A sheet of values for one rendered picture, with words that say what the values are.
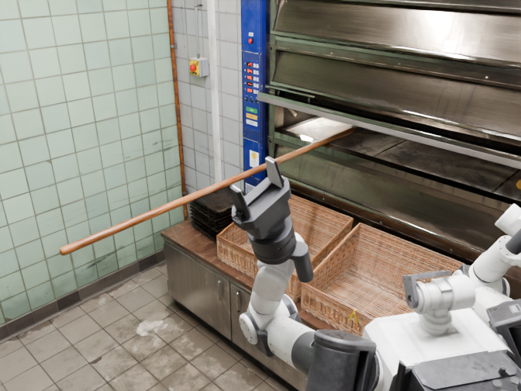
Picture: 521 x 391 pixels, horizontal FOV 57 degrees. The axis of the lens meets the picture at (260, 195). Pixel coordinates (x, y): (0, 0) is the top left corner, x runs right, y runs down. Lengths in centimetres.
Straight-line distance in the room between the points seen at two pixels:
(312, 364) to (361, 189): 160
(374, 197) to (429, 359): 153
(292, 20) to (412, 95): 73
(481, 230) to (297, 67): 118
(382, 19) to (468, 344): 154
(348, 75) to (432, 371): 166
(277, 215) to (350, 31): 157
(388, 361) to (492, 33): 140
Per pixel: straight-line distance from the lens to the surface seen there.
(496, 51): 204
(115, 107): 314
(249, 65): 275
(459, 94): 214
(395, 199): 240
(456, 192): 224
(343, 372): 97
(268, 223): 86
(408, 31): 219
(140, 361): 299
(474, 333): 109
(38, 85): 291
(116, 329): 322
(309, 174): 266
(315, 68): 250
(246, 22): 273
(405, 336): 104
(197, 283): 287
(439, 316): 104
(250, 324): 117
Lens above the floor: 207
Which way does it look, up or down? 27 degrees down
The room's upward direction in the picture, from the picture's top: straight up
